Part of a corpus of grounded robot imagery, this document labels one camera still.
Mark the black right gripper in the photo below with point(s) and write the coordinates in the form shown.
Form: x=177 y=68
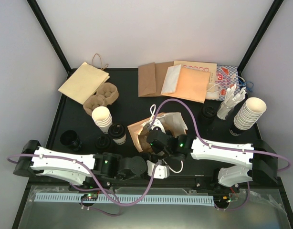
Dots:
x=155 y=150

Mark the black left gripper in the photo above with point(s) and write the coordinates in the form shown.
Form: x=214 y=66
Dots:
x=153 y=158

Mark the single pulp cup carrier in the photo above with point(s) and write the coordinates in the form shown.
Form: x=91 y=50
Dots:
x=143 y=145

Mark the orange paper bag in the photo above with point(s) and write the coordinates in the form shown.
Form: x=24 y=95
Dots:
x=169 y=123
x=192 y=85

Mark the single white paper cup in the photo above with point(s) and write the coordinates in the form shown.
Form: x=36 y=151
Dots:
x=119 y=139

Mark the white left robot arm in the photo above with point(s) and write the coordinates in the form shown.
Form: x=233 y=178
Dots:
x=78 y=170

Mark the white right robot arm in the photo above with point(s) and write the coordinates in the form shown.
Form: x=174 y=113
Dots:
x=247 y=166

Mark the stack of black cup lids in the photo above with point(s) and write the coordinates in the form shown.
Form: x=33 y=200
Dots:
x=207 y=115

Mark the white paper bag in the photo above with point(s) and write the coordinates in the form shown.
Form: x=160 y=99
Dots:
x=171 y=79

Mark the stack of white paper cups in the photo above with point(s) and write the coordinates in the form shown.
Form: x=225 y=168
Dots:
x=102 y=118

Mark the brown kraft paper bag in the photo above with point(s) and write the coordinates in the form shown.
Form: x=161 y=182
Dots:
x=151 y=78

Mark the stack of pulp cup carriers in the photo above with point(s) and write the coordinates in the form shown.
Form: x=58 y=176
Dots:
x=105 y=95

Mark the beige bag with red circles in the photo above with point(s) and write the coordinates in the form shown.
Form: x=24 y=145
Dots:
x=200 y=66

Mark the blue checkered paper bag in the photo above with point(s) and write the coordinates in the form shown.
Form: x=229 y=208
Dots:
x=227 y=76

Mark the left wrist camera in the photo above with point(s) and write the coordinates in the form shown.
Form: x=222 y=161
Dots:
x=161 y=171

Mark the tan paper bag with handles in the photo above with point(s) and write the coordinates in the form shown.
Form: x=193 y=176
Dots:
x=85 y=81

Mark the black frame post right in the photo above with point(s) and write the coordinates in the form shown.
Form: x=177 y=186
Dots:
x=276 y=4

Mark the black frame post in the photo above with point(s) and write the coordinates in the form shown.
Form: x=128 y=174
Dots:
x=276 y=4
x=49 y=33

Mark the black frame post left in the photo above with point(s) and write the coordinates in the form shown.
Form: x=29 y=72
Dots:
x=49 y=33

